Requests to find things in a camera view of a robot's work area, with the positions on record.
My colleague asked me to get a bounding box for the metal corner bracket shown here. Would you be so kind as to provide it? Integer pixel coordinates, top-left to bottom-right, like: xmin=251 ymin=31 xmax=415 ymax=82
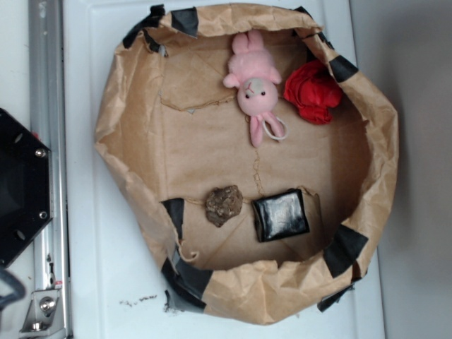
xmin=19 ymin=290 xmax=64 ymax=338

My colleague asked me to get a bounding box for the brown rock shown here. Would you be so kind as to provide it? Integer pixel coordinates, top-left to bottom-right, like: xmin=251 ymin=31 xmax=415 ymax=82
xmin=206 ymin=185 xmax=243 ymax=227

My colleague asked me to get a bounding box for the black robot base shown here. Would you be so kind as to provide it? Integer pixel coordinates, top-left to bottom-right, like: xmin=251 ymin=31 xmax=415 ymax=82
xmin=1 ymin=109 xmax=52 ymax=268

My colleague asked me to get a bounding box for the aluminium rail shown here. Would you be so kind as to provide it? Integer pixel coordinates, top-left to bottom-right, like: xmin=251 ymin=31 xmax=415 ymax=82
xmin=28 ymin=1 xmax=73 ymax=338

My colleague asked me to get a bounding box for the brown paper bag tray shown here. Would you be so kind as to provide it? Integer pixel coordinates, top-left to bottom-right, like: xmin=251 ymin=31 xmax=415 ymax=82
xmin=95 ymin=4 xmax=398 ymax=325

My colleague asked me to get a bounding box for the red crumpled paper ball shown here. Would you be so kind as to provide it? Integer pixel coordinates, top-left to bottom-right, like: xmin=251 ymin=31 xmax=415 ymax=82
xmin=283 ymin=60 xmax=343 ymax=125

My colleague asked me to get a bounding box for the black box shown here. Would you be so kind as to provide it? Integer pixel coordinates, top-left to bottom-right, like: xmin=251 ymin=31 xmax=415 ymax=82
xmin=251 ymin=189 xmax=310 ymax=242

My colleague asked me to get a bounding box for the pink plush bunny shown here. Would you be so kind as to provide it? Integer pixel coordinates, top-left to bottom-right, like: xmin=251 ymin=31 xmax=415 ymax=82
xmin=223 ymin=30 xmax=288 ymax=148

